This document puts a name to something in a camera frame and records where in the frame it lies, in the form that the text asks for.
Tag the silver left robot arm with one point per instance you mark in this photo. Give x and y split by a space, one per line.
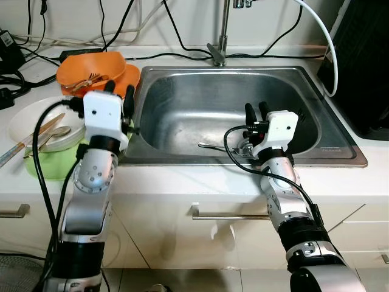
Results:
85 207

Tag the chrome faucet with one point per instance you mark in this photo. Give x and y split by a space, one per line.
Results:
219 42

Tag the wooden chopstick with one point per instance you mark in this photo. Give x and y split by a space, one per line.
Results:
30 141
17 153

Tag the orange plate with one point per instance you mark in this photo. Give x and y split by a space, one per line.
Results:
130 76

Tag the light green plate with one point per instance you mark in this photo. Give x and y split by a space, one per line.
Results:
48 167

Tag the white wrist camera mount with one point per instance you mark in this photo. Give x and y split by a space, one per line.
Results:
281 125
103 115

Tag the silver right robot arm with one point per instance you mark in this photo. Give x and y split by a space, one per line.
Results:
285 194

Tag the golden spoon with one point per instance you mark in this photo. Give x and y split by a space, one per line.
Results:
61 131

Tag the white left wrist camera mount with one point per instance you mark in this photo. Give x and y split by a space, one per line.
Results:
103 115

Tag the small flat black adapter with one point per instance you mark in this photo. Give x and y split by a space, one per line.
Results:
79 53

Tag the stainless steel sink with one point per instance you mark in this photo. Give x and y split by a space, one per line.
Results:
194 103

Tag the white bowl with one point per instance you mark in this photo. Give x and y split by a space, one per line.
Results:
30 118

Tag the grey floor fan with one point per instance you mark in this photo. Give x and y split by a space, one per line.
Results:
12 274

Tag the golden metal fork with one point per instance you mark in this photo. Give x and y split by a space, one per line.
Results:
88 80

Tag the orange bowl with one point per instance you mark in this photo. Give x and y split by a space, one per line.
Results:
103 64

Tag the black slatted crate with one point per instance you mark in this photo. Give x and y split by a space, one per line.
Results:
358 61

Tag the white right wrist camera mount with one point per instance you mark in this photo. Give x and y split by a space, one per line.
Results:
281 125

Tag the cream cabinet door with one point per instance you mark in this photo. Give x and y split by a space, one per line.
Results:
24 237
182 237

